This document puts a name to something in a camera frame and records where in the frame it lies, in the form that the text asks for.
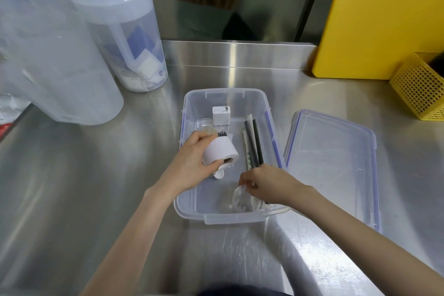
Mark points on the person's left thumb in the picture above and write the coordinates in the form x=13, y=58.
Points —
x=213, y=170

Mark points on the clear plastic storage box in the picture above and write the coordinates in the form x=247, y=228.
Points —
x=222, y=105

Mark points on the small white plastic scoop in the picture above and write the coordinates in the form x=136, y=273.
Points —
x=222, y=171

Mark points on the person's dark clothing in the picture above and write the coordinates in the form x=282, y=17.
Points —
x=246, y=290

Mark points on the white paper roll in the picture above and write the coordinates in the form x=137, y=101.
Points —
x=222, y=152

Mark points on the yellow cutting board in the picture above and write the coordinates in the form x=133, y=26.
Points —
x=378, y=18

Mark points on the clear box lid blue clips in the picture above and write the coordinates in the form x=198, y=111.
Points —
x=333, y=164

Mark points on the clear tape roll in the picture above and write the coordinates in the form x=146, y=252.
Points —
x=204, y=125

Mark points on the blue square packet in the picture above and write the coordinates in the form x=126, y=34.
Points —
x=140, y=41

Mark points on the white square packet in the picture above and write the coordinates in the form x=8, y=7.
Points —
x=151, y=68

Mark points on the white power adapter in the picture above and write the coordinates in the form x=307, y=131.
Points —
x=221, y=115

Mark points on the red and white plastic bag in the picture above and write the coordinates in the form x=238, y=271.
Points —
x=10, y=112

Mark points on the person's right fingers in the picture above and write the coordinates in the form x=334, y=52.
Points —
x=251, y=176

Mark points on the person's right hand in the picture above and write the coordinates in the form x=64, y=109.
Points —
x=277, y=184

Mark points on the person's right forearm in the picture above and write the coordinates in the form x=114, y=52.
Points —
x=364, y=236

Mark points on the person's left forearm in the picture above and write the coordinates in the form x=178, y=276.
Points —
x=128, y=236

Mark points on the translucent pitcher with white lid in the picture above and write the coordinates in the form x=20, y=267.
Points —
x=114, y=4

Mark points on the large translucent plastic pitcher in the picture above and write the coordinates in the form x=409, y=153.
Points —
x=52, y=63

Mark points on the yellow perforated plastic basket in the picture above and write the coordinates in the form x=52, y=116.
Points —
x=416, y=91

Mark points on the clear round plastic cup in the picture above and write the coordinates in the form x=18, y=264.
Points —
x=242, y=198

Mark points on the person's left hand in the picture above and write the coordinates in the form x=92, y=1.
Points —
x=185, y=164

